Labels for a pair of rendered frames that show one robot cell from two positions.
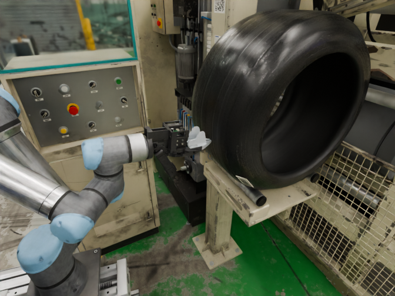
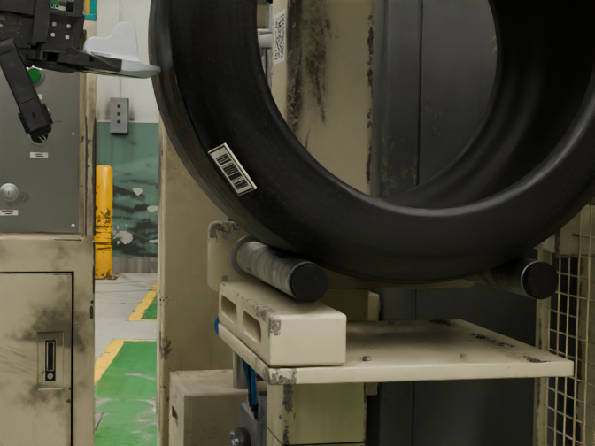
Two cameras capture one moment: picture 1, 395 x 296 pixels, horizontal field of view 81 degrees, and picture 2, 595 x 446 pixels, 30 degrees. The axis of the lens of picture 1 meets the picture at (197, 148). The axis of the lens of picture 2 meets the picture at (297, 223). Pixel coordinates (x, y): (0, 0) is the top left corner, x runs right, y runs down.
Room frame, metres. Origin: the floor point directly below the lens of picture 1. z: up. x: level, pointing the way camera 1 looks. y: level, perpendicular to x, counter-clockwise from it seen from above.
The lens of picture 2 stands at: (-0.60, -0.52, 1.03)
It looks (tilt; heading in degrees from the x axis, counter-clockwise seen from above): 3 degrees down; 14
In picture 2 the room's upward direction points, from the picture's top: 1 degrees clockwise
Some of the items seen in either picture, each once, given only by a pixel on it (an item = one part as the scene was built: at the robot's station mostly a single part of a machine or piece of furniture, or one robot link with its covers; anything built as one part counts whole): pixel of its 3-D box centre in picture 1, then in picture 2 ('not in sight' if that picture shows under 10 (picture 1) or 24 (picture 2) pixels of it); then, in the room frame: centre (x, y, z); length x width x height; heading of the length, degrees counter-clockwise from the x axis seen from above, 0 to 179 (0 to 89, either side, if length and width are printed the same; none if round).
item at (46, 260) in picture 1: (47, 252); not in sight; (0.41, 0.44, 0.88); 0.13 x 0.12 x 0.14; 167
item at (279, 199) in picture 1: (256, 182); (380, 345); (0.82, -0.28, 0.80); 0.37 x 0.36 x 0.02; 117
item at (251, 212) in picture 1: (232, 185); (274, 319); (0.76, -0.15, 0.83); 0.36 x 0.09 x 0.06; 27
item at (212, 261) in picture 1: (216, 244); not in sight; (1.04, -0.14, 0.02); 0.27 x 0.27 x 0.04; 27
